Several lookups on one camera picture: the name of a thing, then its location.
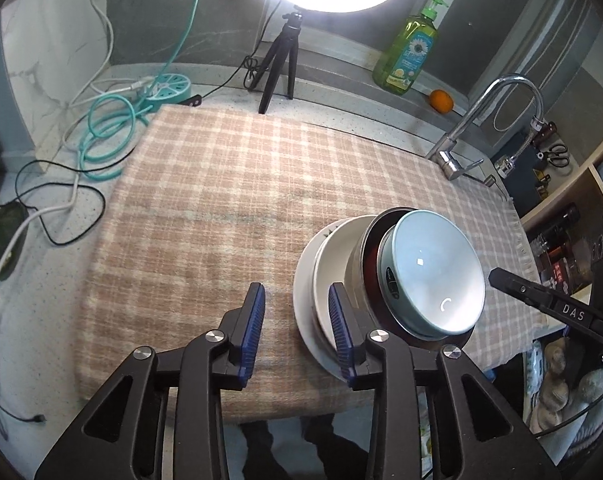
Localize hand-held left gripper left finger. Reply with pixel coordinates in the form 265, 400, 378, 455
34, 282, 266, 480

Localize dark green object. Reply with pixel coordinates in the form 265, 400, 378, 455
0, 200, 30, 277

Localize chrome kitchen faucet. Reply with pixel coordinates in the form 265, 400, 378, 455
425, 74, 545, 181

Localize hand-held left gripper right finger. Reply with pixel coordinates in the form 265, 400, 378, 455
328, 282, 562, 480

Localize small steel bowl red outside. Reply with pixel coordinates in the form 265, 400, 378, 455
360, 206, 477, 352

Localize white plate gold leaf print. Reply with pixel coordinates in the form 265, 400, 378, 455
314, 215, 382, 358

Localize beige wooden shelf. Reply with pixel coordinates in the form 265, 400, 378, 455
520, 154, 603, 241

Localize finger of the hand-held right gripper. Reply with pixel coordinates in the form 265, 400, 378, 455
488, 267, 557, 313

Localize teal cable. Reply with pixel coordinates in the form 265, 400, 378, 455
79, 0, 207, 183

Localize green dish soap bottle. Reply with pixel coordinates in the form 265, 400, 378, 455
371, 0, 448, 96

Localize dark knife holder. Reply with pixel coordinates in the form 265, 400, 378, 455
506, 125, 578, 212

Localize white charger cable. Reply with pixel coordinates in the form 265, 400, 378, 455
0, 174, 83, 302

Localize dark glass bottles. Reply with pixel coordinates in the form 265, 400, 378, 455
529, 204, 583, 288

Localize light blue ceramic bowl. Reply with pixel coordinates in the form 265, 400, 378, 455
376, 208, 486, 337

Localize white plate pink flower sprigs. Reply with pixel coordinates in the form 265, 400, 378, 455
294, 219, 377, 382

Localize beige plaid cloth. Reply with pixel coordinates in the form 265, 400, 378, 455
76, 105, 542, 416

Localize person's right hand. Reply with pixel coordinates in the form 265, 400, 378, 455
531, 345, 603, 433

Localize black looped cable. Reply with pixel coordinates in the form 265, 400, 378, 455
16, 159, 107, 247

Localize orange fruit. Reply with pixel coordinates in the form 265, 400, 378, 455
429, 89, 455, 113

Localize thick white cable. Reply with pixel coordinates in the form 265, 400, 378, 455
60, 0, 150, 152

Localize chrome flexible sprayer hose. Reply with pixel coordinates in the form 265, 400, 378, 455
494, 119, 545, 177

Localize thin black ring light cable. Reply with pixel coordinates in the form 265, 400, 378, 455
200, 0, 282, 107

